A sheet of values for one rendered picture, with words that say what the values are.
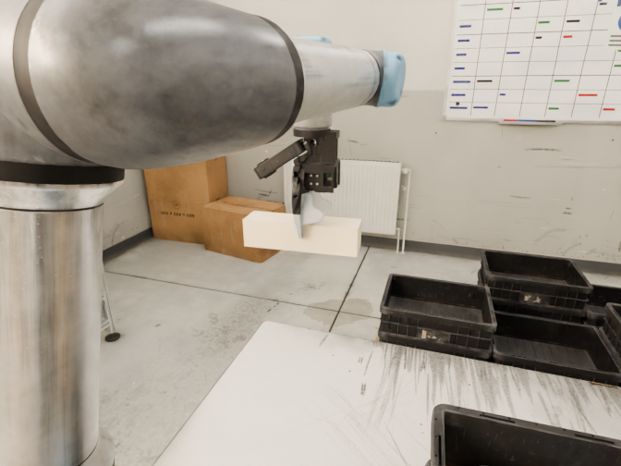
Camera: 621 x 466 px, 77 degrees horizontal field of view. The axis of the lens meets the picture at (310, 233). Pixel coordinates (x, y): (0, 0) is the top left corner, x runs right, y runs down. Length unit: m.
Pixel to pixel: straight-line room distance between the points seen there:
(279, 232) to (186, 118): 0.57
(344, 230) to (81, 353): 0.52
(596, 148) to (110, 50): 3.34
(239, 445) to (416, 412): 0.37
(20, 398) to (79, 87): 0.25
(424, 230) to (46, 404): 3.23
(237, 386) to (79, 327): 0.65
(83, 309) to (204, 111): 0.20
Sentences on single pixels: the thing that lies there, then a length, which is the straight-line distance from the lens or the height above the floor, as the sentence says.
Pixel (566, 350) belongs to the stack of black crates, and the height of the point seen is 0.38.
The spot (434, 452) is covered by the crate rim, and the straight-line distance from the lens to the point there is 0.57.
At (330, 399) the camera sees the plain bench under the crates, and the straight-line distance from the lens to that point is 0.94.
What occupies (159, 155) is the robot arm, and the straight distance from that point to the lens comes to 0.26.
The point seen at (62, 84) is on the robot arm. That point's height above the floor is 1.36.
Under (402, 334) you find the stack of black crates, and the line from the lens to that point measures 1.53.
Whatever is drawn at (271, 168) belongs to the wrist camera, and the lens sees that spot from 0.77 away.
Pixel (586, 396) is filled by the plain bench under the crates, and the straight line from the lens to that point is 1.14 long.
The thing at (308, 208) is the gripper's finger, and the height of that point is 1.13.
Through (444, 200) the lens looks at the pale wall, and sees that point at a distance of 3.37.
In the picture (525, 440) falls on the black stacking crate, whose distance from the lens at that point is 0.66.
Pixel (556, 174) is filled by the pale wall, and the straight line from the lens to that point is 3.42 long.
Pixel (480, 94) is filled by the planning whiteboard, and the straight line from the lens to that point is 3.25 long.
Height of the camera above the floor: 1.36
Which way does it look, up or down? 21 degrees down
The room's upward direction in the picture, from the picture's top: straight up
